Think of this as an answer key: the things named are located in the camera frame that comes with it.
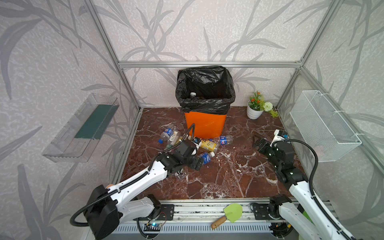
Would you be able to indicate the black bin liner bag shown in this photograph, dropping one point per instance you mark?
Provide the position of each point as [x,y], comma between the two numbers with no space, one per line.
[213,85]

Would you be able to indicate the clear acrylic wall shelf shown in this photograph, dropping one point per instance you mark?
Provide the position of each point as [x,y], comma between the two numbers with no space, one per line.
[78,139]

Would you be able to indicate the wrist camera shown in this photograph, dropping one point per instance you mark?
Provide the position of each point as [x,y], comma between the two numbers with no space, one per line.
[197,141]
[279,135]

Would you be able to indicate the yellow label tea bottle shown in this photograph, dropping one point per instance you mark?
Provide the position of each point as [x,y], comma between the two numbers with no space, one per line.
[209,145]

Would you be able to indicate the blue label water bottle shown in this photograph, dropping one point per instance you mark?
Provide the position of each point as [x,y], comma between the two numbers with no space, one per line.
[207,157]

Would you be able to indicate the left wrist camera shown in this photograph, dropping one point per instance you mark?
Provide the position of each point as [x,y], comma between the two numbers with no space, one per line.
[197,141]

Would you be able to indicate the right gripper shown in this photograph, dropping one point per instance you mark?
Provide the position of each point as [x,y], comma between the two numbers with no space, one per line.
[265,147]

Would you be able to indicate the blue label clear bottle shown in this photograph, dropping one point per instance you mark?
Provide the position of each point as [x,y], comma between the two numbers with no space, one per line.
[166,134]

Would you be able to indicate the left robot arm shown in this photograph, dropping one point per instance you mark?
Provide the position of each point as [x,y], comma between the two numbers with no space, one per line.
[107,207]

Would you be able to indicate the white wire mesh basket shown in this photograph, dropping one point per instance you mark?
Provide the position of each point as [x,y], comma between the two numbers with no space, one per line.
[323,127]

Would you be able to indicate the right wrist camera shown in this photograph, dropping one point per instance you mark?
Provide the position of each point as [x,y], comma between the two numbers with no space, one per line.
[279,135]

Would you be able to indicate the white potted artificial flowers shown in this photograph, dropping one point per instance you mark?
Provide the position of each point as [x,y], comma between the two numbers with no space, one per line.
[257,105]

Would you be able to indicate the clear bottle green label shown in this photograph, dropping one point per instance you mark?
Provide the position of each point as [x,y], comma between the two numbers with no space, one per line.
[193,95]

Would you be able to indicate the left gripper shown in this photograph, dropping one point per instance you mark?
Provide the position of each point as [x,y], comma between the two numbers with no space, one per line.
[194,162]

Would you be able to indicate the green garden trowel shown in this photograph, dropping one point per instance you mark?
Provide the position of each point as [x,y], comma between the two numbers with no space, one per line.
[232,213]

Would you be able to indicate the orange trash bin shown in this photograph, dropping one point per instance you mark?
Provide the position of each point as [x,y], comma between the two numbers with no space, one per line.
[207,126]

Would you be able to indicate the small pepsi bottle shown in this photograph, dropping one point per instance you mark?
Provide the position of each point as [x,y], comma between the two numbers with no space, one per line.
[224,140]

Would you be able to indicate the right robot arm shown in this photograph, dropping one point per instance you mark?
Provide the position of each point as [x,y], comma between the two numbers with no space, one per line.
[313,221]

